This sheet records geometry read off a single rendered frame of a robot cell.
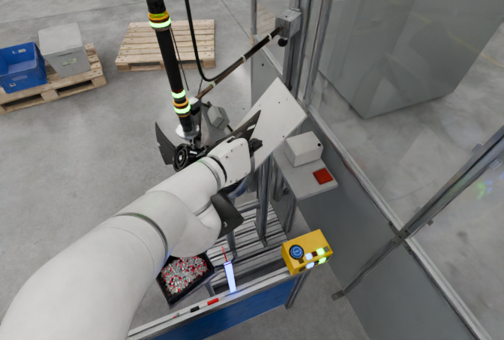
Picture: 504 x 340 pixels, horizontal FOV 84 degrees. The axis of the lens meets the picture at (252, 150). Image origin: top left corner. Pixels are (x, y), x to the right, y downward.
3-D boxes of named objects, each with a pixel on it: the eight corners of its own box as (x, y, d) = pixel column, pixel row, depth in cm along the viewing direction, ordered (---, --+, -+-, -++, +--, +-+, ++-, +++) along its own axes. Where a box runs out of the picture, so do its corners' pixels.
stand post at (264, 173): (260, 231, 219) (266, 128, 130) (265, 242, 214) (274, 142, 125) (255, 233, 218) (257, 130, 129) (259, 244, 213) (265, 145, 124)
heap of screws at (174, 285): (195, 247, 129) (193, 243, 126) (211, 272, 122) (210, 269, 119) (157, 272, 122) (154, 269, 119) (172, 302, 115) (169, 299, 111)
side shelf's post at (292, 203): (287, 227, 221) (302, 163, 157) (289, 231, 219) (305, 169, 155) (283, 228, 220) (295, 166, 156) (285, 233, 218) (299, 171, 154)
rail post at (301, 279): (289, 300, 188) (306, 263, 128) (291, 307, 186) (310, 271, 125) (283, 303, 187) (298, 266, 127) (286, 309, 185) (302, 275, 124)
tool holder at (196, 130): (191, 116, 93) (186, 93, 85) (208, 125, 90) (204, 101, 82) (172, 133, 88) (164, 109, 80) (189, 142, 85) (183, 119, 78)
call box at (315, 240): (315, 239, 116) (319, 227, 107) (328, 262, 110) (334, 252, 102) (280, 252, 112) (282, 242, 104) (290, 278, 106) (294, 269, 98)
